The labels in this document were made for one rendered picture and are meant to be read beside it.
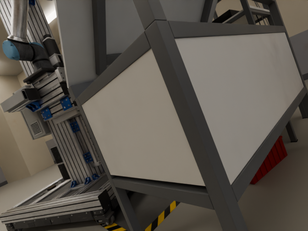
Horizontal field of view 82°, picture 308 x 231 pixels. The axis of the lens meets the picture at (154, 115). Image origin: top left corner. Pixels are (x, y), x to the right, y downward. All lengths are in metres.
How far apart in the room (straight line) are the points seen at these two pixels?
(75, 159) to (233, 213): 1.48
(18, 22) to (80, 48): 0.70
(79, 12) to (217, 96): 0.64
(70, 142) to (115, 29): 1.10
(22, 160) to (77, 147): 5.74
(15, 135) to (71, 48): 6.61
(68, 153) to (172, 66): 1.53
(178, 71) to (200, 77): 0.08
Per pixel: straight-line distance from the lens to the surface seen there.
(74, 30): 0.87
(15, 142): 7.38
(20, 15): 1.53
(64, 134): 1.76
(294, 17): 4.74
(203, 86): 0.45
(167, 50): 0.39
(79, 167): 1.78
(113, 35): 0.97
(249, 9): 1.62
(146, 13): 0.43
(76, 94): 0.89
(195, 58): 0.46
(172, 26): 0.44
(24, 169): 7.48
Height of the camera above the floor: 0.64
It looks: 3 degrees down
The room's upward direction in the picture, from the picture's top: 22 degrees counter-clockwise
